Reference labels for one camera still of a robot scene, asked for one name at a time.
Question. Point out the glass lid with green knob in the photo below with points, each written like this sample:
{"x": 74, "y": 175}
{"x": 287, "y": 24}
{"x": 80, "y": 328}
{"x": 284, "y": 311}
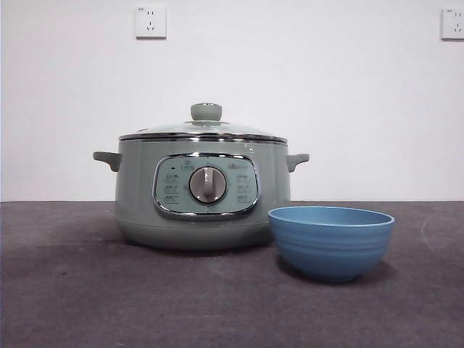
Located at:
{"x": 206, "y": 111}

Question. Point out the blue ribbed bowl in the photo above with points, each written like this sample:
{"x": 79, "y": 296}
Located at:
{"x": 332, "y": 251}

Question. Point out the white wall socket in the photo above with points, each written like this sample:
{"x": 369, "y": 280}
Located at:
{"x": 151, "y": 22}
{"x": 454, "y": 24}

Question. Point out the pale green electric steamer pot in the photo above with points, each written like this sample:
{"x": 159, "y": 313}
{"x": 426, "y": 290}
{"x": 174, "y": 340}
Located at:
{"x": 141, "y": 224}

